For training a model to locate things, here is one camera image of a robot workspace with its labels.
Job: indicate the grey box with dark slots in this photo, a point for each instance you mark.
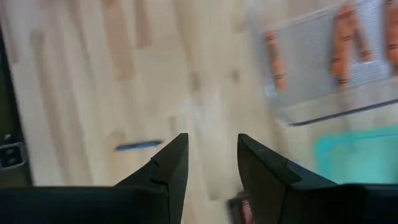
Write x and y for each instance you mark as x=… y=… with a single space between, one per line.
x=12 y=155

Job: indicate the clear plastic container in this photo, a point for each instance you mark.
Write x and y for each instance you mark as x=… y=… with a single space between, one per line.
x=311 y=46

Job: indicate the blue crayon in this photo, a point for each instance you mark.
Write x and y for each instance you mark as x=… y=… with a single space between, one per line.
x=140 y=145

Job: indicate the teal plastic tray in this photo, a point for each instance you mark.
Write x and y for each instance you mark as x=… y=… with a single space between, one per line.
x=357 y=155

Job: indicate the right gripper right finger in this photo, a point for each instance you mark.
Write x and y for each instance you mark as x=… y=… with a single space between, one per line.
x=295 y=202

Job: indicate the black metal table frame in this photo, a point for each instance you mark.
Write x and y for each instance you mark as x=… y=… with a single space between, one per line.
x=7 y=93

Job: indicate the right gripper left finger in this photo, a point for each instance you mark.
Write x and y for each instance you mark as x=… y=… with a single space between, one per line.
x=140 y=202

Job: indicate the orange crayon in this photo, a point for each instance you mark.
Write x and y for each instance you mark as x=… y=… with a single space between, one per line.
x=277 y=62
x=363 y=46
x=342 y=56
x=393 y=37

